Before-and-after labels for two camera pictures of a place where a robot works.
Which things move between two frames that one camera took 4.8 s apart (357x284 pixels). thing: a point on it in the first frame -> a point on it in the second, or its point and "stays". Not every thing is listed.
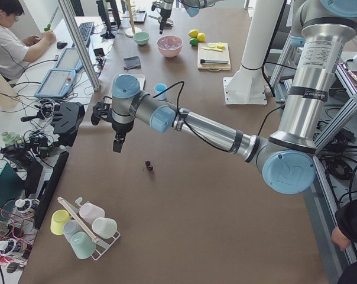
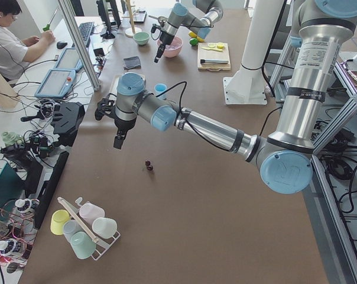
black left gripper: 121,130 stays
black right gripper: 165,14 -> 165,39
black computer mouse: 61,45 stays
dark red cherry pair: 147,163 stays
